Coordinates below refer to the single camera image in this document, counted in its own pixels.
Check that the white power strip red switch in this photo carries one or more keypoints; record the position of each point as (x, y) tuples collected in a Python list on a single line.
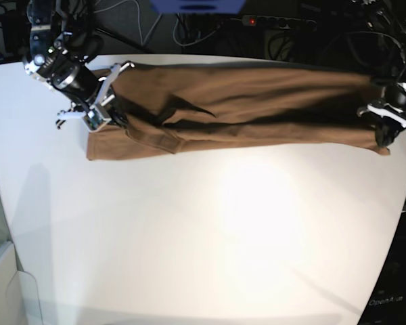
[(278, 23)]

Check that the white bin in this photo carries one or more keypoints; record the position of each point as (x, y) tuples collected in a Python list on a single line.
[(19, 298)]

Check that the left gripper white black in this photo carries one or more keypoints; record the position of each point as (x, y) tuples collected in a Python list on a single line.
[(388, 113)]

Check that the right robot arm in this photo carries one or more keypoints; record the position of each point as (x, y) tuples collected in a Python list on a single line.
[(60, 47)]

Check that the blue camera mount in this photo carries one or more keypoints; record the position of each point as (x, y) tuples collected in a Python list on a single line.
[(198, 6)]

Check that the brown T-shirt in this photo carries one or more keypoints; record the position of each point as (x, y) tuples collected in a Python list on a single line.
[(176, 108)]

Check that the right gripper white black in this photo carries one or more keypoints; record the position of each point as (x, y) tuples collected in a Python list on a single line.
[(93, 100)]

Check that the black OpenArm base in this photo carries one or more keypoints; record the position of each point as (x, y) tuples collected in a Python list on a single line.
[(387, 303)]

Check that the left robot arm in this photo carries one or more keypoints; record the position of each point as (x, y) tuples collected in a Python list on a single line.
[(375, 19)]

